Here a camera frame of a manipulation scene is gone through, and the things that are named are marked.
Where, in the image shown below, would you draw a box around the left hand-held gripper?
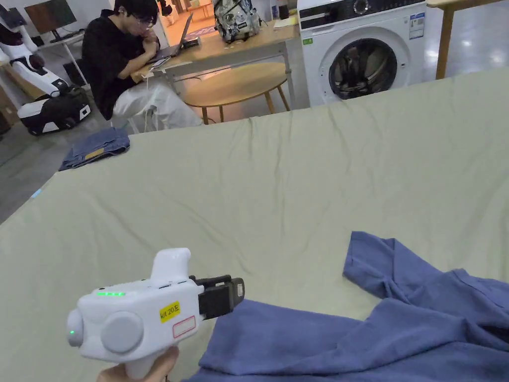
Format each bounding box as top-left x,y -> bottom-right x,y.
65,247 -> 246,380

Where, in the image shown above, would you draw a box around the blue shirt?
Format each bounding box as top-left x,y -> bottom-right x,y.
186,230 -> 509,382

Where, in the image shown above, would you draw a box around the person's left hand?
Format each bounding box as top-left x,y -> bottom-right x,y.
97,346 -> 180,382

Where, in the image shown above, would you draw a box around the bed with pale green sheet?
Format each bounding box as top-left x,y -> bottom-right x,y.
0,65 -> 509,382

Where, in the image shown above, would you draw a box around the folded blue jeans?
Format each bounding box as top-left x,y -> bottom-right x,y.
58,127 -> 132,172

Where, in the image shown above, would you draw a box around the round wooden table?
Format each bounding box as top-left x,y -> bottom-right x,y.
184,62 -> 291,125

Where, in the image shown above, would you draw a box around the long wooden desk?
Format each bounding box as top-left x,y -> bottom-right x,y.
130,0 -> 302,117

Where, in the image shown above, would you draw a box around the white and black robot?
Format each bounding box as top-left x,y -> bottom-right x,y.
0,19 -> 92,137

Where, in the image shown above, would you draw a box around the white washing machine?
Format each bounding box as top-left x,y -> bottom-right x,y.
297,0 -> 429,108

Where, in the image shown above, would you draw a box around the wooden table with thick leg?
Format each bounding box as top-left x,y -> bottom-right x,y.
425,0 -> 509,81

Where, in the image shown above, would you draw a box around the white desk with monitor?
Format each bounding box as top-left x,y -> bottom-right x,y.
23,0 -> 89,86

